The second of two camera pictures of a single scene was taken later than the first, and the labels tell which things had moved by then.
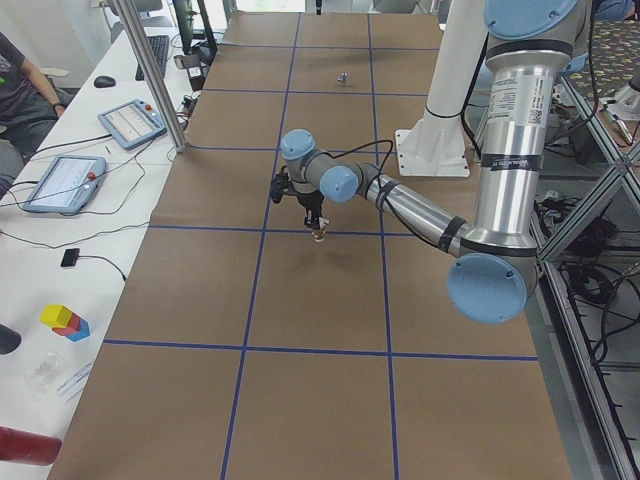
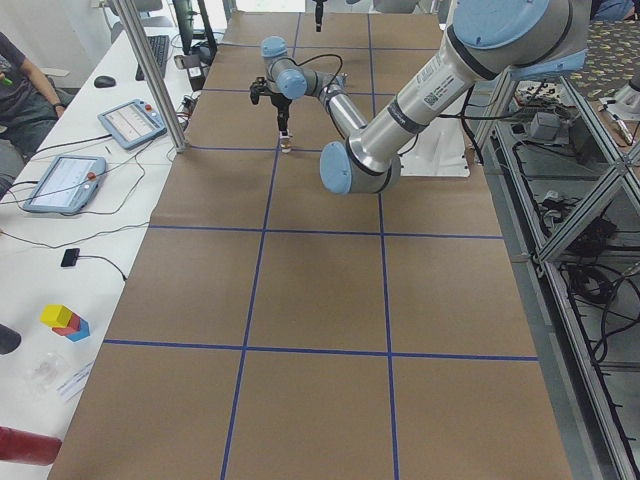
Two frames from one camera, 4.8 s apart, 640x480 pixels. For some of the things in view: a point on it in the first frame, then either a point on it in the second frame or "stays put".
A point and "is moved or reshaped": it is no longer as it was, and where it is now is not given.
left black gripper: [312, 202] → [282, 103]
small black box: [70, 257] stays put
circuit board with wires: [188, 103] stays put
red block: [72, 326] stays put
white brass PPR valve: [318, 235] is moved or reshaped
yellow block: [55, 315] stays put
